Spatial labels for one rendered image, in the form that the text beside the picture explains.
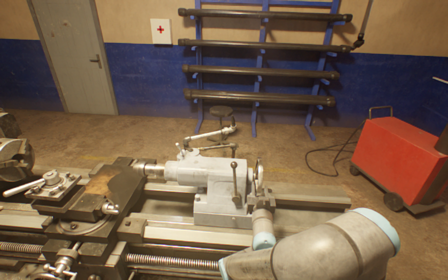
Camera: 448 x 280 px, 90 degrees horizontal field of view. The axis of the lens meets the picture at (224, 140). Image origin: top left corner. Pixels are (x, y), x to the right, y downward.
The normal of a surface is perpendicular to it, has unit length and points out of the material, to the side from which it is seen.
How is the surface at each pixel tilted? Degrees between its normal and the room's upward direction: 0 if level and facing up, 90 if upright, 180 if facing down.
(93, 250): 0
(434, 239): 0
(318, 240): 25
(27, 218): 36
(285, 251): 48
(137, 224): 0
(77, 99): 90
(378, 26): 90
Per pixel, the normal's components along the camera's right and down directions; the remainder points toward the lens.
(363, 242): 0.22, -0.54
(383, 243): 0.33, -0.22
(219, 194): -0.06, 0.18
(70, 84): -0.07, 0.50
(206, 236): -0.02, -0.41
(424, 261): 0.03, -0.86
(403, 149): -0.96, 0.11
